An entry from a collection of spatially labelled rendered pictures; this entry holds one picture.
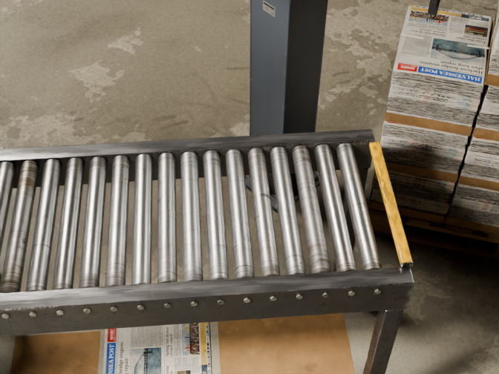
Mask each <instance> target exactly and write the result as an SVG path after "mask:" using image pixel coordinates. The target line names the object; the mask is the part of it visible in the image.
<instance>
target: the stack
mask: <svg viewBox="0 0 499 374"><path fill-rule="evenodd" d="M491 18H492V17H490V16H482V15H478V14H473V13H464V12H459V11H453V10H444V9H439V8H438V11H437V15H436V16H435V15H430V14H428V7H424V6H417V5H409V7H408V10H407V13H406V17H405V22H404V25H403V29H402V33H401V34H400V36H401V37H400V38H399V40H400V41H399V46H398V50H397V56H396V59H395V63H394V69H393V72H392V76H391V87H390V90H389V95H388V104H387V111H386V112H388V113H393V114H401V115H406V116H410V117H419V118H423V119H432V120H436V121H441V122H448V123H452V124H457V125H464V126H468V127H471V126H472V123H473V121H474V117H475V115H476V117H475V125H474V127H475V128H483V129H488V130H493V131H499V87H495V86H491V85H484V81H485V76H486V67H487V62H488V57H489V48H490V42H491V37H492V28H493V23H494V19H493V21H492V26H491V29H490V25H491ZM380 145H381V149H382V153H383V157H384V158H385V162H390V163H398V164H403V165H411V166H415V167H420V168H427V169H432V170H436V171H444V172H448V173H452V174H458V171H459V169H460V176H463V177H471V178H475V179H480V180H488V181H492V182H496V183H499V141H495V140H488V139H483V138H478V137H473V136H472V132H471V134H470V137H469V136H464V135H460V134H453V133H448V132H444V131H436V130H431V129H427V128H420V127H415V126H410V125H403V124H399V123H394V122H386V121H384V123H383V127H382V138H381V142H380ZM388 175H389V177H390V181H391V185H392V189H393V191H394V196H395V199H396V202H397V207H401V208H405V209H411V210H415V211H421V212H425V213H429V214H435V215H439V216H443V217H444V216H445V214H446V212H447V216H445V217H450V218H454V219H458V220H466V221H470V222H475V223H482V224H486V225H490V226H497V227H499V191H494V190H490V189H485V188H478V187H474V186H467V185H463V184H459V183H457V182H456V183H455V182H450V181H446V180H438V179H434V178H430V177H422V176H417V175H413V174H406V173H401V172H397V171H389V170H388ZM460 176H459V178H460ZM458 180H459V179H458V178H457V181H458ZM372 182H373V183H372V192H371V198H370V201H371V202H375V203H383V204H384V201H383V198H382V193H381V190H380V187H379V181H378V179H377V175H376V170H375V172H374V178H373V181H372ZM368 212H369V215H370V219H371V224H372V228H373V231H374V234H378V235H382V236H386V237H393V235H392V232H391V227H390V223H389V220H388V216H387V212H386V211H380V210H376V209H370V208H368ZM400 217H401V221H402V225H403V224H404V225H408V226H415V227H419V228H423V229H429V230H433V231H437V232H444V233H448V234H455V235H458V236H462V237H469V238H473V239H477V240H484V241H487V242H491V243H496V244H497V245H496V247H495V250H492V249H486V248H482V247H478V246H471V245H468V244H464V243H457V242H453V241H449V240H443V239H439V238H435V237H428V236H425V235H421V234H414V233H410V232H405V236H406V239H407V241H411V242H415V243H421V244H425V245H429V246H436V247H439V248H443V249H450V250H454V251H457V252H464V253H468V254H472V255H478V256H482V257H488V258H492V259H496V260H499V234H492V233H488V232H482V231H477V230H473V229H466V228H462V227H458V226H450V225H446V224H445V223H437V222H433V221H429V220H423V219H419V218H415V217H409V216H405V215H400Z"/></svg>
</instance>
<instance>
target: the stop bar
mask: <svg viewBox="0 0 499 374"><path fill-rule="evenodd" d="M369 148H370V151H371V156H372V159H373V162H374V167H375V170H376V175H377V179H378V181H379V187H380V190H381V193H382V198H383V201H384V204H385V209H386V212H387V216H388V220H389V223H390V227H391V232H392V235H393V238H394V243H395V246H396V249H397V254H398V258H399V262H400V266H401V267H402V268H405V267H412V266H413V260H412V257H411V253H410V249H409V246H408V241H407V239H406V236H405V231H404V228H403V225H402V221H401V217H400V214H399V209H398V207H397V202H396V199H395V196H394V191H393V189H392V185H391V181H390V177H389V175H388V170H387V167H386V164H385V158H384V157H383V153H382V149H381V145H380V143H379V141H374V142H369Z"/></svg>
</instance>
